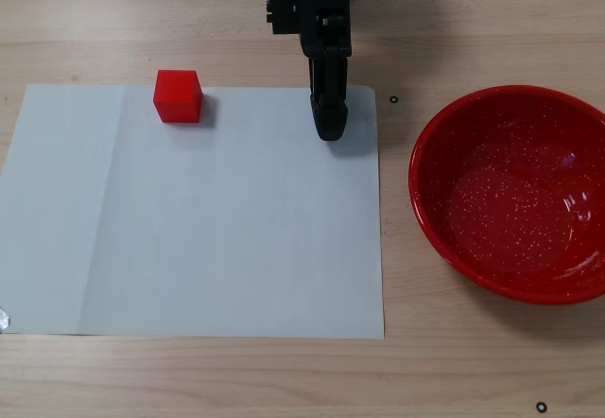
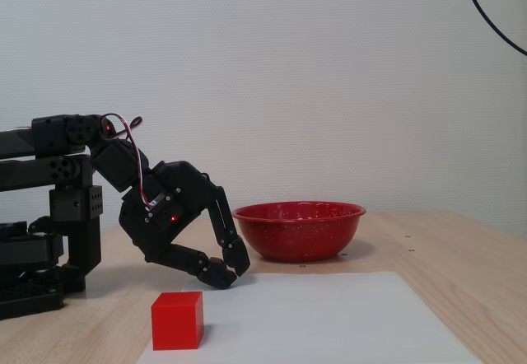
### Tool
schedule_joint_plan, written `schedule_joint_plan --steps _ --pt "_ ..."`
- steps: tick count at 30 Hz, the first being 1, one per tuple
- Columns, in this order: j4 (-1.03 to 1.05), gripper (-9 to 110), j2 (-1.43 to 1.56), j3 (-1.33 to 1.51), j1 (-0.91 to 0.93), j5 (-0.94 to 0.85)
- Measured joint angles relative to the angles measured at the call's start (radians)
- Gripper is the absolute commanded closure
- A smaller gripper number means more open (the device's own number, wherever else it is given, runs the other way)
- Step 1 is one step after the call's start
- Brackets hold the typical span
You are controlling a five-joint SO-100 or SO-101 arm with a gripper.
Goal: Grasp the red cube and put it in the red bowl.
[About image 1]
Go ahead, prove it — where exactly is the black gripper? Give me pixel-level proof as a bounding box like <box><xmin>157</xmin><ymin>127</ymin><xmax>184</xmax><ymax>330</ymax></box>
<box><xmin>263</xmin><ymin>0</ymin><xmax>354</xmax><ymax>143</ymax></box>

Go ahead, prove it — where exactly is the red cube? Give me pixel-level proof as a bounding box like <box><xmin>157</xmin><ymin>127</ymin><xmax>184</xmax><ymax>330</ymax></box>
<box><xmin>152</xmin><ymin>69</ymin><xmax>203</xmax><ymax>125</ymax></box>

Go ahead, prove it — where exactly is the red speckled bowl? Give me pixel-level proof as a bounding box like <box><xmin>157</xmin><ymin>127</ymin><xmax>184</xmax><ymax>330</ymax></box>
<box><xmin>408</xmin><ymin>84</ymin><xmax>605</xmax><ymax>306</ymax></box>

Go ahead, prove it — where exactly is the white paper sheet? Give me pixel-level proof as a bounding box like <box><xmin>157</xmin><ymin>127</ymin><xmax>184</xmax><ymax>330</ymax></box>
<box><xmin>0</xmin><ymin>83</ymin><xmax>387</xmax><ymax>341</ymax></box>

